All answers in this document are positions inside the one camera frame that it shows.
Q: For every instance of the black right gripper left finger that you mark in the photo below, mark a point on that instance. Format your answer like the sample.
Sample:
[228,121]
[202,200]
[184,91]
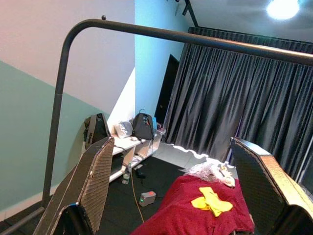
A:
[73,181]

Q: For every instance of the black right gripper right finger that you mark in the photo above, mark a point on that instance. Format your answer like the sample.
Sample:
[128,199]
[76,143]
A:
[256,176]

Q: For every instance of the white crumpled plastic bag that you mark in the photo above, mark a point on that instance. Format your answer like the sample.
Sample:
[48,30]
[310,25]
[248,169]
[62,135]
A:
[207,171]

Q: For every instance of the yellow cloth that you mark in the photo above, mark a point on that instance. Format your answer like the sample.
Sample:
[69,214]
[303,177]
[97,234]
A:
[212,203]

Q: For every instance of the clear plastic water bottle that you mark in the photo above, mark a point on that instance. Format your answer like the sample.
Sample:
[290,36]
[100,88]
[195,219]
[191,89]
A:
[126,175]

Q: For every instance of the plain black backpack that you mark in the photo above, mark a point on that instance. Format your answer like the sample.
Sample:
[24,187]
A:
[97,129]

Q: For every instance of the white low shelf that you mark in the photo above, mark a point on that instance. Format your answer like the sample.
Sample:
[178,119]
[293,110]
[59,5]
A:
[127,143]

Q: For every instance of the white grey bag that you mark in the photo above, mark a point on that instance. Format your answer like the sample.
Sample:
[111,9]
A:
[123,129]

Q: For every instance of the grey battery box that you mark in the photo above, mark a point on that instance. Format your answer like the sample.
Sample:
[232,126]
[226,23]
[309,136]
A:
[147,197]

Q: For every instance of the red fleece blanket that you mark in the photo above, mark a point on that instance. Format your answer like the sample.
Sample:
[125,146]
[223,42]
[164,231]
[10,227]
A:
[185,215]

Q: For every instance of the black pleated curtain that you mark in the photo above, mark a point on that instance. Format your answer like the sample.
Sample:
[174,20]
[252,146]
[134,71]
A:
[220,98]

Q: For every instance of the black backpack blue accents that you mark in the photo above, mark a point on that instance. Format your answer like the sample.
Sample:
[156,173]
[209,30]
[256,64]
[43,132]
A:
[143,127]

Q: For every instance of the black door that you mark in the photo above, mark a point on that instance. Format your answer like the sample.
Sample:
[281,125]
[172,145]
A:
[167,93]

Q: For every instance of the black metal clothes rack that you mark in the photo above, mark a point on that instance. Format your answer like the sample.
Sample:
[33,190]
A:
[171,36]

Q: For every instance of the round ceiling light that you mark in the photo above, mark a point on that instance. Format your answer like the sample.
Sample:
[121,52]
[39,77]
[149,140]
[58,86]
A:
[282,8]

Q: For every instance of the black ceiling track rail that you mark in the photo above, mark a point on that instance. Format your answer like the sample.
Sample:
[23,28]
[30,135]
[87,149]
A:
[192,13]

